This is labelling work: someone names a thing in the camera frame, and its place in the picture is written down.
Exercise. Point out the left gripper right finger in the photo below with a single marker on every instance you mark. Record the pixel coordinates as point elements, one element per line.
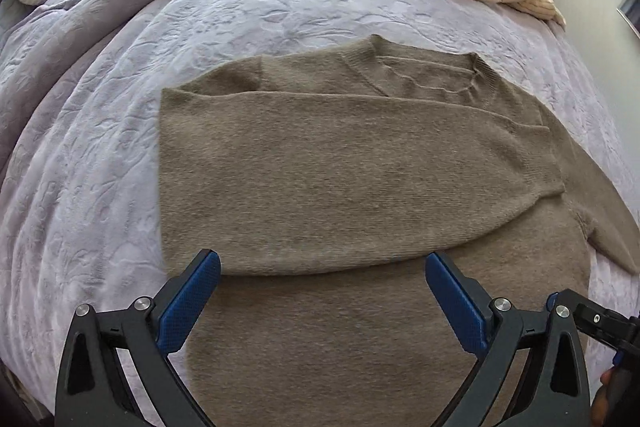
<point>553,386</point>

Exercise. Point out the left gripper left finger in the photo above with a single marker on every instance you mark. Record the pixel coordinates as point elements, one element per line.
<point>92,387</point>

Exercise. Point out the brown knit sweater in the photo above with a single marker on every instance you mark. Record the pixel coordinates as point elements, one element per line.
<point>322,180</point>

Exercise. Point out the right hand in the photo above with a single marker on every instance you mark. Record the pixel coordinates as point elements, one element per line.
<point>599,406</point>

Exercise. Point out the lavender embossed bedspread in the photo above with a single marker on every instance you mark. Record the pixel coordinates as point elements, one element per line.
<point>81,86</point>

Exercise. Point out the wall mounted screen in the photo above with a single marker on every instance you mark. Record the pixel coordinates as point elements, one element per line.
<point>630,11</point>

